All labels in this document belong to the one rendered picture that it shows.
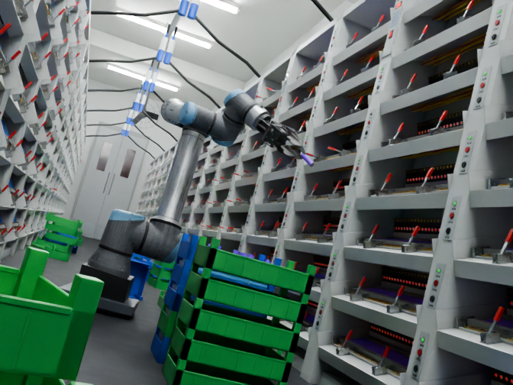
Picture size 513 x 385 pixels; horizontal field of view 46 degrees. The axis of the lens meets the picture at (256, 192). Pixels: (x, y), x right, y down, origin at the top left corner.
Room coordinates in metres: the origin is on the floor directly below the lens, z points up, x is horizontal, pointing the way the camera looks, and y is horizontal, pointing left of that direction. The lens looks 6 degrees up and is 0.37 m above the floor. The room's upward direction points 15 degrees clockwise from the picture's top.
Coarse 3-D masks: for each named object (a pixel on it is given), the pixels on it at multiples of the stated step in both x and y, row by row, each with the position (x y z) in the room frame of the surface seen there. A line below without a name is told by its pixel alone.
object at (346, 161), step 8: (304, 160) 2.94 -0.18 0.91; (312, 160) 2.95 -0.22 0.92; (328, 160) 2.64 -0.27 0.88; (336, 160) 2.56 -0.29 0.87; (344, 160) 2.48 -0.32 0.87; (352, 160) 2.41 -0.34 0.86; (304, 168) 2.94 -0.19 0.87; (312, 168) 2.84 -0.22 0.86; (320, 168) 2.74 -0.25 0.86; (328, 168) 2.65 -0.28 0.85; (336, 168) 2.82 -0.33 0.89; (344, 168) 2.78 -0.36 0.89; (352, 168) 2.78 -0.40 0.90
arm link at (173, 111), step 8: (168, 104) 2.72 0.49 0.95; (176, 104) 2.57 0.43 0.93; (184, 104) 2.29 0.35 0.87; (192, 104) 2.26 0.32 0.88; (168, 112) 2.65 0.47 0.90; (176, 112) 2.45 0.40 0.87; (184, 112) 2.26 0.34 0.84; (192, 112) 2.25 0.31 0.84; (200, 112) 2.26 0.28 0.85; (208, 112) 2.28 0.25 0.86; (168, 120) 2.75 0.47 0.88; (176, 120) 2.51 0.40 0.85; (184, 120) 2.26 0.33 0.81; (192, 120) 2.25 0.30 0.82; (200, 120) 2.26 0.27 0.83; (208, 120) 2.27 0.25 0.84; (200, 128) 2.29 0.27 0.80; (208, 128) 2.28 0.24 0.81
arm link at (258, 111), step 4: (252, 108) 2.21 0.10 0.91; (256, 108) 2.21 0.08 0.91; (260, 108) 2.22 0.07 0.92; (264, 108) 2.23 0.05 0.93; (248, 112) 2.22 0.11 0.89; (252, 112) 2.21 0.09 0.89; (256, 112) 2.21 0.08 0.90; (260, 112) 2.20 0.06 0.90; (264, 112) 2.21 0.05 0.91; (268, 112) 2.23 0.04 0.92; (248, 116) 2.22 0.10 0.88; (252, 116) 2.21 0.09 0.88; (256, 116) 2.20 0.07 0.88; (260, 116) 2.21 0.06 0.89; (244, 120) 2.24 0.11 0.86; (248, 120) 2.22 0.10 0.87; (252, 120) 2.21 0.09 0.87; (248, 124) 2.23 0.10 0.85; (252, 124) 2.22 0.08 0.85; (252, 128) 2.24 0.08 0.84
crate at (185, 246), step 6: (186, 234) 2.07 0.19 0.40; (186, 240) 2.07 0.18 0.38; (192, 240) 1.90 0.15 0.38; (180, 246) 2.07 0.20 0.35; (186, 246) 1.95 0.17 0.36; (192, 246) 1.90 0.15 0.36; (180, 252) 2.03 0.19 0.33; (186, 252) 1.92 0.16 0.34; (192, 252) 1.90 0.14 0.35; (186, 258) 1.90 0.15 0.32; (192, 258) 1.90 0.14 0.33; (264, 258) 2.14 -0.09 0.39; (276, 258) 1.96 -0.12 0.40; (276, 264) 1.97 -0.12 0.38
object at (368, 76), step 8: (368, 64) 2.54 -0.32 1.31; (368, 72) 2.46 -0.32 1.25; (376, 72) 2.39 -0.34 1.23; (344, 80) 2.79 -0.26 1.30; (352, 80) 2.62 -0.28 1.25; (360, 80) 2.54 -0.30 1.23; (368, 80) 2.47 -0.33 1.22; (328, 88) 2.95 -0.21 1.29; (336, 88) 2.79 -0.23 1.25; (344, 88) 2.70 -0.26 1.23; (352, 88) 2.63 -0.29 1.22; (360, 88) 2.81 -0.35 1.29; (368, 88) 2.70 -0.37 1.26; (328, 96) 2.88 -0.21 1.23; (360, 96) 2.89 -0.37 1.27
